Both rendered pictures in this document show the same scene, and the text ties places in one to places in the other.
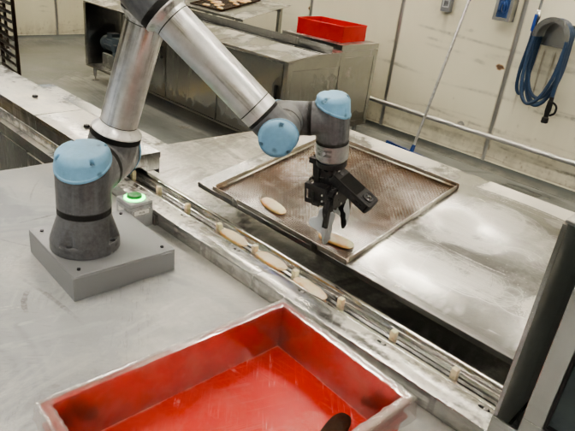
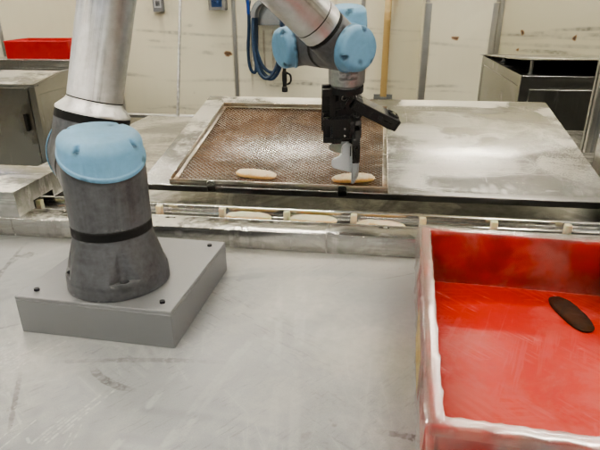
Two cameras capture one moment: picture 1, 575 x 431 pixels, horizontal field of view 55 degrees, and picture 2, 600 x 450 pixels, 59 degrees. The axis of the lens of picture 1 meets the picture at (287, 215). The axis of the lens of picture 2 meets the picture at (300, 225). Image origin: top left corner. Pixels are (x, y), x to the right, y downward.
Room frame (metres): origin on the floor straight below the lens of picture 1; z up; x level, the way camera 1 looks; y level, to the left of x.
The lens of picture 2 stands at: (0.34, 0.62, 1.28)
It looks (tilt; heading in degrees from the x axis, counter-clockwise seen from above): 23 degrees down; 326
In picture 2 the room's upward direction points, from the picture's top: straight up
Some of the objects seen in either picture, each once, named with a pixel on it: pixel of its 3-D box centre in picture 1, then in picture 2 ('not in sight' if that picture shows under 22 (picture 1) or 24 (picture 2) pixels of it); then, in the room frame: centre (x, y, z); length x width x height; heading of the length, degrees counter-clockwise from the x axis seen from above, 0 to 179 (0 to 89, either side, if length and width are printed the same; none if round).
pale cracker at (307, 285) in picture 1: (310, 287); (380, 223); (1.07, -0.07, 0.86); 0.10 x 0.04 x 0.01; 44
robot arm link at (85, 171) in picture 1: (85, 174); (104, 173); (1.10, 0.45, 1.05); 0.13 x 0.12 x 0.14; 176
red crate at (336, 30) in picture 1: (331, 28); (47, 47); (5.08, -0.18, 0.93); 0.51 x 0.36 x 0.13; 52
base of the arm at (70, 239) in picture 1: (85, 224); (115, 248); (1.10, 0.45, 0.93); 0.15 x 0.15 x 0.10
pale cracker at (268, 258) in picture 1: (270, 259); (313, 218); (1.17, 0.03, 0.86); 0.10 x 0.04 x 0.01; 48
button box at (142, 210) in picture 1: (135, 215); not in sight; (1.34, 0.41, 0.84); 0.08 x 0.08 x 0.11; 48
